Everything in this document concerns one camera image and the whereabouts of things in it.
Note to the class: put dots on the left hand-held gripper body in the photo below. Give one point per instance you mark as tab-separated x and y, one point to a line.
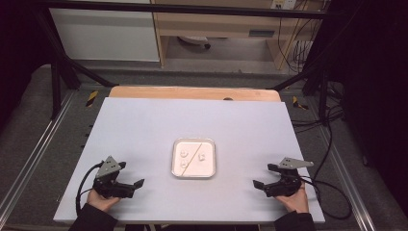
109	168

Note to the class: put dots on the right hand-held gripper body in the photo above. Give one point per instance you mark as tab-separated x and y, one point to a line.
287	186

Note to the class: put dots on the clear square plastic tray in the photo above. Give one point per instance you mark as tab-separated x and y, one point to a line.
207	168

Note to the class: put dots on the small white food piece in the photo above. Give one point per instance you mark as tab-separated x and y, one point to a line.
201	157
184	164
183	153

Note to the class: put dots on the thin wooden skewer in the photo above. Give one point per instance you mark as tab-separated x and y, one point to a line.
191	159

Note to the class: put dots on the person's right hand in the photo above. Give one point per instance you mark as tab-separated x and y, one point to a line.
296	202

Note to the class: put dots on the person's left hand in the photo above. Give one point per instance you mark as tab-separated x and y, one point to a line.
101	202

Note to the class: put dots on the white table board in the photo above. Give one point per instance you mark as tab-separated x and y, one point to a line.
144	128

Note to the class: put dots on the yellow black floor tape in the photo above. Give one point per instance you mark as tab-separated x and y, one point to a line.
299	103
92	98

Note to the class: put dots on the white cabinet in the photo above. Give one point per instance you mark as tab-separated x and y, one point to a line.
106	35

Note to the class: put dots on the office chair base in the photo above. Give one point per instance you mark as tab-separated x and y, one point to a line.
194	40

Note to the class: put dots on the light wooden desk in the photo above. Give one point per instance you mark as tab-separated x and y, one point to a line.
218	24

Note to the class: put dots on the aluminium floor rail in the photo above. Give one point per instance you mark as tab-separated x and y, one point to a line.
38	144
346	179

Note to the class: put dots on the black metal frame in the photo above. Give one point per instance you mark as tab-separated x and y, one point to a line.
57	64

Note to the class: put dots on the wall power outlet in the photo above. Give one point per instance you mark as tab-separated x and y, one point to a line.
284	4

